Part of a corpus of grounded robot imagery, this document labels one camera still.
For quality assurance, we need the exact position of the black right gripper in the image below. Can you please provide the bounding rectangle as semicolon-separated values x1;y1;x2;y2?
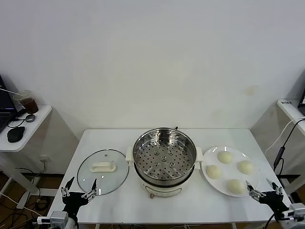
245;178;292;216

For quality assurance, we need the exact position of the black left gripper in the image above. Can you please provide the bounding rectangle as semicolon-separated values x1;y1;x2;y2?
60;176;98;217

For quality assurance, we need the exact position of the white steamed baozi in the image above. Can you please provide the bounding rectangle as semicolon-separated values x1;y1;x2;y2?
218;151;234;165
226;178;247;195
237;160;254;175
205;165;222;179

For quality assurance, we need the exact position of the round glass pot lid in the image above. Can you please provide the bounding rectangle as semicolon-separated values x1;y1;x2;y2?
76;148;130;197

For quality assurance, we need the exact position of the plastic cup dark drink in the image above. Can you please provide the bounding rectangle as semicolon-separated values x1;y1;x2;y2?
12;90;39;115

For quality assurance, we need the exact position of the stainless steel steamer basket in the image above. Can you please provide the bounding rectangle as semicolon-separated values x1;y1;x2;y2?
132;128;198;186

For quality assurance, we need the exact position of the white round plate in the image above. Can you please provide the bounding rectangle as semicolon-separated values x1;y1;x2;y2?
201;146;260;198

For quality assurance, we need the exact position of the white side table with laptop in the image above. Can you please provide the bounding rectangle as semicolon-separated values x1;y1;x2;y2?
0;104;81;210

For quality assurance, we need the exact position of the black computer mouse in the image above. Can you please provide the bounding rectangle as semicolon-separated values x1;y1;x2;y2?
6;126;26;143

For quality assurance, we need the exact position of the black laptop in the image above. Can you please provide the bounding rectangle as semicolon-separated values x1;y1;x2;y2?
0;73;19;134

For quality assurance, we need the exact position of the thin drinking straw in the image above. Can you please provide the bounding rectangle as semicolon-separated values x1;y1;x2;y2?
0;87;24;96

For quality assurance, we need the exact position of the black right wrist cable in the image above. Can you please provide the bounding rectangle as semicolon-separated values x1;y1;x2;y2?
264;211;279;227

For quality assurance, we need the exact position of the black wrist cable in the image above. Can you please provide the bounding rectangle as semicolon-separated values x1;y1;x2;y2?
264;211;279;227
71;209;81;229

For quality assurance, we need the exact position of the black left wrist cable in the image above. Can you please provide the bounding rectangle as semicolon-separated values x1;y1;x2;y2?
71;209;81;229

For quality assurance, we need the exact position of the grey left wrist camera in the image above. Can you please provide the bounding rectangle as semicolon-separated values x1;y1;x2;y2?
35;210;70;227

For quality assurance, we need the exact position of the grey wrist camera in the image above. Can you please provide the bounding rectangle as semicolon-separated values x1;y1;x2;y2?
35;210;70;227
283;202;305;221

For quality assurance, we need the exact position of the black cable with adapter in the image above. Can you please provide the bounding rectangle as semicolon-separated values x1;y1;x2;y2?
273;118;305;171

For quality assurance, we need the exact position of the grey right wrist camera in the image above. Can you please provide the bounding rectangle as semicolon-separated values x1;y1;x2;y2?
283;202;305;221

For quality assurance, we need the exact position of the white hanging cable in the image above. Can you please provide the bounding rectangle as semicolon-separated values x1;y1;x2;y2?
264;117;305;155

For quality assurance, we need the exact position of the black floor cable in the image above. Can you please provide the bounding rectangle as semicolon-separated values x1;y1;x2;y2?
15;167;41;177

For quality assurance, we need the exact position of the white floor cable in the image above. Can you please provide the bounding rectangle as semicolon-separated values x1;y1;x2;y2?
0;190;50;219

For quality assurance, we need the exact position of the black cable by laptop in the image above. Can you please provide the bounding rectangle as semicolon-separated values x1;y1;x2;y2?
7;112;27;128

